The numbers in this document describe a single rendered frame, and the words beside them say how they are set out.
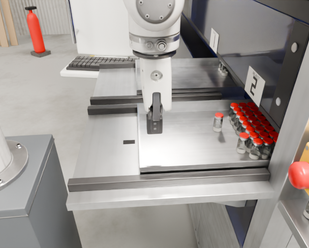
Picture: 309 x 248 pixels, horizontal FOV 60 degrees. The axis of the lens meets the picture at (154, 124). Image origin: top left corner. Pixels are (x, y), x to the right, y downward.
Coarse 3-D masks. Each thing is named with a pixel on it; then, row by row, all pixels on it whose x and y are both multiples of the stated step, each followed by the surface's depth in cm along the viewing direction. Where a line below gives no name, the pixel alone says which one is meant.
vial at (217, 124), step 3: (216, 117) 66; (222, 117) 66; (216, 120) 66; (219, 120) 66; (222, 120) 67; (216, 123) 67; (219, 123) 66; (213, 126) 68; (216, 126) 67; (219, 126) 67; (213, 129) 68; (216, 129) 68; (219, 129) 68
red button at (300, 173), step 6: (294, 162) 40; (300, 162) 39; (306, 162) 39; (288, 168) 41; (294, 168) 39; (300, 168) 38; (306, 168) 38; (288, 174) 40; (294, 174) 39; (300, 174) 38; (306, 174) 37; (294, 180) 39; (300, 180) 38; (306, 180) 37; (294, 186) 39; (300, 186) 38; (306, 186) 38
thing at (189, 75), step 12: (180, 60) 103; (192, 60) 103; (204, 60) 104; (216, 60) 104; (180, 72) 100; (192, 72) 100; (204, 72) 100; (216, 72) 100; (180, 84) 91; (192, 84) 91; (204, 84) 91; (216, 84) 91; (228, 84) 91; (228, 96) 84
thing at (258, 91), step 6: (252, 72) 59; (252, 78) 59; (258, 78) 56; (246, 84) 63; (258, 84) 57; (264, 84) 54; (246, 90) 63; (252, 90) 59; (258, 90) 57; (252, 96) 60; (258, 96) 57; (258, 102) 57
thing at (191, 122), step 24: (144, 120) 73; (168, 120) 73; (192, 120) 73; (144, 144) 64; (168, 144) 64; (192, 144) 64; (216, 144) 64; (144, 168) 53; (168, 168) 53; (192, 168) 54; (216, 168) 54; (240, 168) 55
